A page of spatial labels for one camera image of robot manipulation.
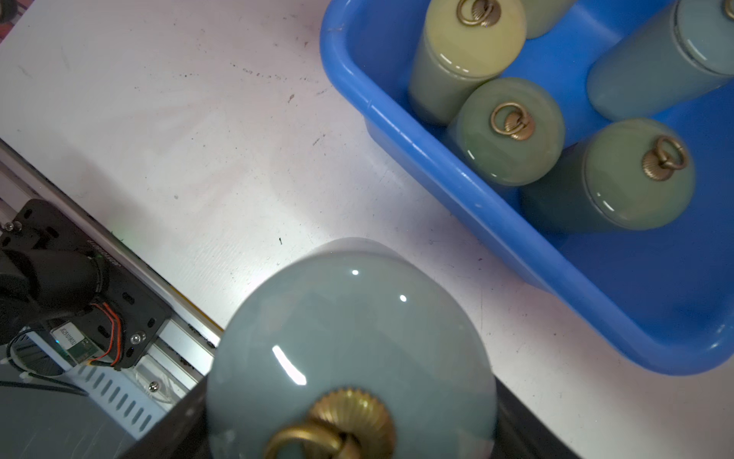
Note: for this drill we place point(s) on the yellow-green tea canister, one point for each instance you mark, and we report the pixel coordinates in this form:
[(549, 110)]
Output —
[(543, 15), (463, 45)]

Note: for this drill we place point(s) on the green tea canister front-middle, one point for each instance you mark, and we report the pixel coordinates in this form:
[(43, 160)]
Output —
[(510, 132)]

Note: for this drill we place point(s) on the green circuit board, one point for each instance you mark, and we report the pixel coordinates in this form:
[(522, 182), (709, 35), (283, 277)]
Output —
[(76, 345)]

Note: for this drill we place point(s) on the yellow-green tea canister front-left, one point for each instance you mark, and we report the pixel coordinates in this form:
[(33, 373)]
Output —
[(463, 45)]

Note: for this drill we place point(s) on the blue plastic basket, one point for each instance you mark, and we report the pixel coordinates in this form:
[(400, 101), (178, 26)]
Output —
[(664, 297)]

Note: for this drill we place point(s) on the yellow-green tea canister back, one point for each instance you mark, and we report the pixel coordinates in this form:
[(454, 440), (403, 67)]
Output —
[(543, 15)]

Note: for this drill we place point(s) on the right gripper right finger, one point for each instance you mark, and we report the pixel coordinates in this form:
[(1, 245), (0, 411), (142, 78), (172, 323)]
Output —
[(520, 434)]

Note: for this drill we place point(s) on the green tea canister front-right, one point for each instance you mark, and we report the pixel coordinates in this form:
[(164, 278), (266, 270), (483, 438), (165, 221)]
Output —
[(634, 175)]

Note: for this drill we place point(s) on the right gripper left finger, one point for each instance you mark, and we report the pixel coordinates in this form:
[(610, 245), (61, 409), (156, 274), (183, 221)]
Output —
[(182, 433)]

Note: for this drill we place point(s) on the aluminium rail base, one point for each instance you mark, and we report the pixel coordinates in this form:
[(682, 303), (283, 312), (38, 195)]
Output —
[(100, 357)]

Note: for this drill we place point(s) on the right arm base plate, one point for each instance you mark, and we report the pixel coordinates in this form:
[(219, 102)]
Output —
[(52, 273)]

